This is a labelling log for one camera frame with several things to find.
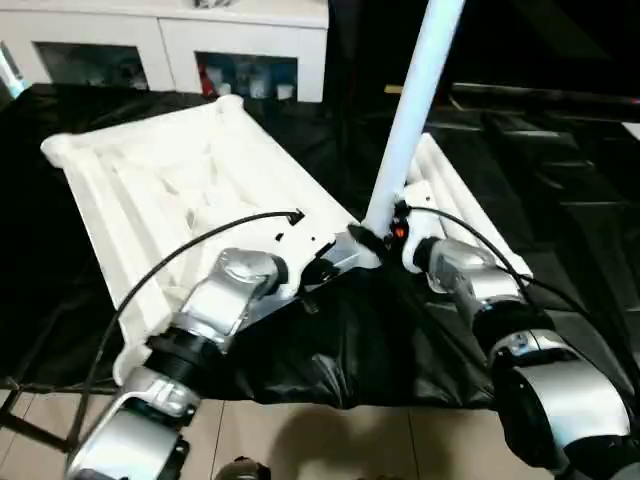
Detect black backdrop cloth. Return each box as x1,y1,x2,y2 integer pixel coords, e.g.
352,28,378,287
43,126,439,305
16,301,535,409
325,0,640,111

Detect light blue translucent pole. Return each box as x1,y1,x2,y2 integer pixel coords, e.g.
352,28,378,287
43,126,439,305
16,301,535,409
0,42,26,99

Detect black plastic mat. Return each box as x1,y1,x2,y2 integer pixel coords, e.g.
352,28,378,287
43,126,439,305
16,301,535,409
0,82,640,411

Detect black folding stand legs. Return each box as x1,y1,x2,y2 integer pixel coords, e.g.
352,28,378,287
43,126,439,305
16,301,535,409
0,378,76,451

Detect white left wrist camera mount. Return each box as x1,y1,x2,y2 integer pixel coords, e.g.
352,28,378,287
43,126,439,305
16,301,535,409
278,225,366,301

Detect black robot left foot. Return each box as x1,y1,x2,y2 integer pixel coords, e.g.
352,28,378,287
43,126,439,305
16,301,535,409
212,456,271,480

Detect white cabinet with glass doors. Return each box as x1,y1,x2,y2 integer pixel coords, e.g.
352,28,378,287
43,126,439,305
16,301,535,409
0,0,329,103

